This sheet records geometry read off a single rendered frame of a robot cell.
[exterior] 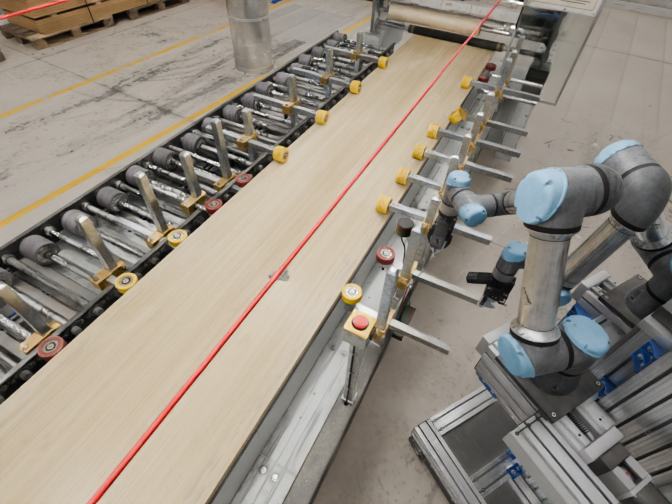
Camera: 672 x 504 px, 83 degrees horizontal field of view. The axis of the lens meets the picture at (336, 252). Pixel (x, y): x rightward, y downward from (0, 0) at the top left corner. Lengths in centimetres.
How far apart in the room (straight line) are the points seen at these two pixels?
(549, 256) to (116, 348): 134
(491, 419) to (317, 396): 94
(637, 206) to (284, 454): 131
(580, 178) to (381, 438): 165
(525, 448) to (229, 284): 112
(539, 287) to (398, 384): 145
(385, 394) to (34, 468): 156
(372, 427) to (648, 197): 161
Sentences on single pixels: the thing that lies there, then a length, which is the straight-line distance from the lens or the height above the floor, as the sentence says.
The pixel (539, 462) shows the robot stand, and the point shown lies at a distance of 134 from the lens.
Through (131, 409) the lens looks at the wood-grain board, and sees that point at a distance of 141.
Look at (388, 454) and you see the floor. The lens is 220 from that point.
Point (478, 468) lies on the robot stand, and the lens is 207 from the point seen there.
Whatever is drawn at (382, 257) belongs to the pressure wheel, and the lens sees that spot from 162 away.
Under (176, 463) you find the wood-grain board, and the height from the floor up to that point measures 90.
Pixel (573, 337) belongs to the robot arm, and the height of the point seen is 127.
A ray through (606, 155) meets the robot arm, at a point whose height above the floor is 153.
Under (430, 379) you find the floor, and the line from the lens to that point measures 239.
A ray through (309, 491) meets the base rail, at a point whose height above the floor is 70.
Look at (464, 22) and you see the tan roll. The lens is 379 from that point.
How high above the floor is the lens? 211
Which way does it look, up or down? 48 degrees down
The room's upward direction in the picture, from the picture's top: 3 degrees clockwise
